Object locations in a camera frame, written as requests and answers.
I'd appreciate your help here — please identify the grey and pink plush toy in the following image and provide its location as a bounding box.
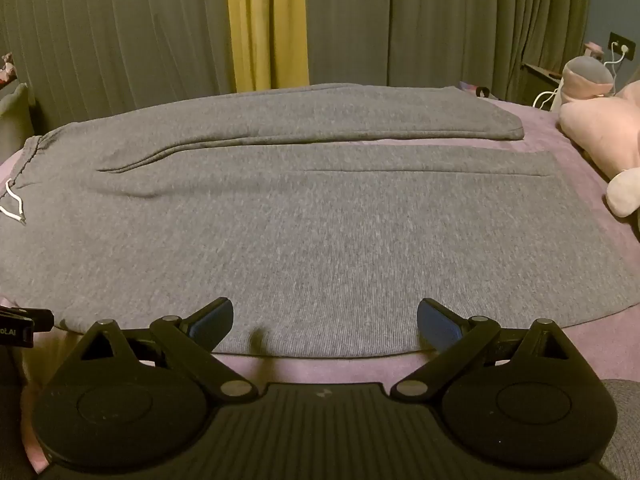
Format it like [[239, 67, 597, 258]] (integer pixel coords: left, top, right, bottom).
[[552, 55, 617, 111]]

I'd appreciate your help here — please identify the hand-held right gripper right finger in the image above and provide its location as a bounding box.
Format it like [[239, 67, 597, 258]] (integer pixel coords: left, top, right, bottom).
[[390, 297, 572, 401]]

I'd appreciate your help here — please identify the yellow curtain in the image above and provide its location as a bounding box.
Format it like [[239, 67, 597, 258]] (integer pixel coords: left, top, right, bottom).
[[225, 0, 309, 95]]

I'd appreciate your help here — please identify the large pink plush toy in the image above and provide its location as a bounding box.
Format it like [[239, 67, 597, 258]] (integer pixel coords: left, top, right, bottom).
[[556, 79, 640, 233]]

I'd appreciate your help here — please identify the dark nightstand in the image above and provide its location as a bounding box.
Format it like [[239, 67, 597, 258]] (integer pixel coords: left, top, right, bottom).
[[521, 62, 568, 106]]

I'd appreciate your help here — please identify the person's grey clothing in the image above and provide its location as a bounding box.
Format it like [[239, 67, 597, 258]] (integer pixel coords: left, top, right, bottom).
[[597, 379, 640, 480]]

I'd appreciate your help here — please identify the grey knitted sock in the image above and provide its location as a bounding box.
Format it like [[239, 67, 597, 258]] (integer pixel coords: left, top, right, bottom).
[[0, 83, 640, 359]]

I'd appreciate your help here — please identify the white cable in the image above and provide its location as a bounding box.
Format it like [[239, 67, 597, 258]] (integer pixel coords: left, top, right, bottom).
[[531, 42, 630, 110]]

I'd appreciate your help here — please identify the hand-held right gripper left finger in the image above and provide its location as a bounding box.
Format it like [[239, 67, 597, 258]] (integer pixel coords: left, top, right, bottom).
[[72, 297, 255, 401]]

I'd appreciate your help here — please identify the pale cloth piece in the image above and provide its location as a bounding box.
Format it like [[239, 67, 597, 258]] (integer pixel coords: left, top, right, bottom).
[[0, 82, 32, 163]]

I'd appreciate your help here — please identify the grey and yellow striped blanket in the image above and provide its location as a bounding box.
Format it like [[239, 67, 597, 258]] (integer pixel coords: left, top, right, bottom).
[[0, 0, 237, 136]]

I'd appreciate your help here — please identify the wall socket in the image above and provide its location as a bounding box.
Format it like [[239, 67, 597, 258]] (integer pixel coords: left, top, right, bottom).
[[608, 31, 635, 60]]

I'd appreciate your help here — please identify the small pink toy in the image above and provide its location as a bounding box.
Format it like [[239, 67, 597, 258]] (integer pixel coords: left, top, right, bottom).
[[0, 51, 19, 87]]

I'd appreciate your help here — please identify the pink bed sheet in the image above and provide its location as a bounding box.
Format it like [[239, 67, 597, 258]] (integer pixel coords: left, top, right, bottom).
[[0, 94, 640, 466]]

